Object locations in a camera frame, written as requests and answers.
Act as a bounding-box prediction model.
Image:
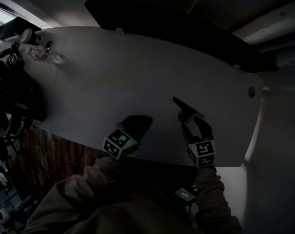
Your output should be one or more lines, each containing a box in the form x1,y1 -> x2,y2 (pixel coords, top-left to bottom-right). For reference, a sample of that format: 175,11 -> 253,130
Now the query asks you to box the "person's right forearm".
194,166 -> 236,229

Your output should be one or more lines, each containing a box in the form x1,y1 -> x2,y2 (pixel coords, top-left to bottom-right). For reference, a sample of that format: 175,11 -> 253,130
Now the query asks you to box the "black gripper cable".
91,152 -> 110,167

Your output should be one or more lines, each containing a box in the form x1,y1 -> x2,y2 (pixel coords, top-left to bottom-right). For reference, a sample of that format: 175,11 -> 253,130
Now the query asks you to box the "spare gripper device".
7,52 -> 23,67

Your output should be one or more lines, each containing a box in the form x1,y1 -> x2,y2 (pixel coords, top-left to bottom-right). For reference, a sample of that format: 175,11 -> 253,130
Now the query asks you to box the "small black screen device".
173,187 -> 197,205

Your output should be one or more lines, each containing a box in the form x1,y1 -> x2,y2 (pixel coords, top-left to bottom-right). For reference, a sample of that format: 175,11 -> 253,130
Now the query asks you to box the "clear plastic water bottle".
25,45 -> 65,65

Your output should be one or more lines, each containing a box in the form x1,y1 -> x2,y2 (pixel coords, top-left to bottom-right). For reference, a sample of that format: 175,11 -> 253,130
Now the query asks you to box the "small black clamp tool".
172,96 -> 204,122

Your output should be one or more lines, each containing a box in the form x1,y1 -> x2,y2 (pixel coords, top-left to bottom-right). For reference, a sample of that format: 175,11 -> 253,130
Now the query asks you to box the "black backpack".
0,59 -> 46,137

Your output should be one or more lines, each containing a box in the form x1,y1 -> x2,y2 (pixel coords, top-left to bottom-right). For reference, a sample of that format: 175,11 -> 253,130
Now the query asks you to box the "white-lidded cup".
20,28 -> 41,45

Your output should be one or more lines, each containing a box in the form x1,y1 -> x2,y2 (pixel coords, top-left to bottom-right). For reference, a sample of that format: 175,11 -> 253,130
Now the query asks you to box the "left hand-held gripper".
102,115 -> 154,160

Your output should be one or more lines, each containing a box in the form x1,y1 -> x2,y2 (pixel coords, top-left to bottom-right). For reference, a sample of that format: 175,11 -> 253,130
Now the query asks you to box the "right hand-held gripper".
180,115 -> 216,168

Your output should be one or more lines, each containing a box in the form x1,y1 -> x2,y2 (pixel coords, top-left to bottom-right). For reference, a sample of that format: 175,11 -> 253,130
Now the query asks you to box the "small white camera device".
0,208 -> 12,226

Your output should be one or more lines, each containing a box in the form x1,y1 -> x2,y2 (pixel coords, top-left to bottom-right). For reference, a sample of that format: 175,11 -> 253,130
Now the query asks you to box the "white wall pipe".
232,0 -> 295,46

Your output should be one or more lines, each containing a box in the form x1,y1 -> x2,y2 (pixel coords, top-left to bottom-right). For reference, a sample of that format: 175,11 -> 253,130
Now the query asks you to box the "wide black desk divider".
84,0 -> 279,73

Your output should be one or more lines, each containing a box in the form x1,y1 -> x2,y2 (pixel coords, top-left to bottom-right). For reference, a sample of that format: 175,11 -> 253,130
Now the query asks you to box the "person's beige jacket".
22,174 -> 243,234

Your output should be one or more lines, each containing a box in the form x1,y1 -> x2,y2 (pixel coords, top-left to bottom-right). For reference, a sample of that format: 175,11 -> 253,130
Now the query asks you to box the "person's left forearm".
83,155 -> 122,197

